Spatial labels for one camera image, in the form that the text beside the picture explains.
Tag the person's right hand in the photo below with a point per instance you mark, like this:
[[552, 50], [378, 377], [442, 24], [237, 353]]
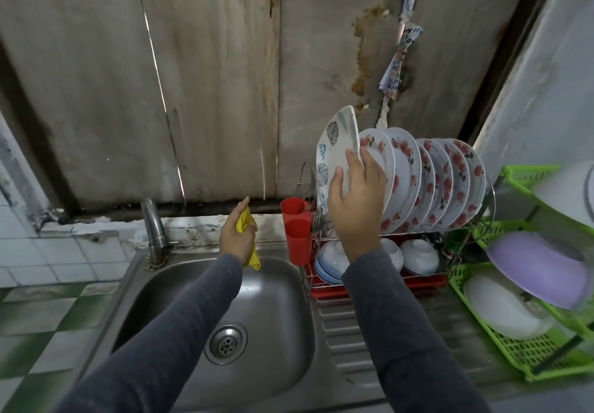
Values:
[[357, 209]]

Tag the person's left hand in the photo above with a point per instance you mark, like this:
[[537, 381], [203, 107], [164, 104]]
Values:
[[237, 236]]

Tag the cream plastic bowl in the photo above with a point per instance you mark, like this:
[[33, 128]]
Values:
[[506, 306]]

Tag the purple plastic bowl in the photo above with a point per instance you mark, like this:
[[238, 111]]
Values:
[[536, 269]]

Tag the white plastic bowl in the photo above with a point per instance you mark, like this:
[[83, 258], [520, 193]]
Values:
[[562, 190]]

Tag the person's right forearm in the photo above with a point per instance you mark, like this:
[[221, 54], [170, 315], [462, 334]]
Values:
[[413, 338]]

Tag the metal faucet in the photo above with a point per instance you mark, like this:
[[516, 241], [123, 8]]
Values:
[[155, 232]]

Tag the stainless steel sink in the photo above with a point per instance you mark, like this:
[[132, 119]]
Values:
[[269, 334]]

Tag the white hanging cloth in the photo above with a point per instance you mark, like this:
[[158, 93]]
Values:
[[397, 55]]

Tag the green plastic shelf rack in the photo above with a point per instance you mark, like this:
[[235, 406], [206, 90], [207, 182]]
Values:
[[529, 352]]

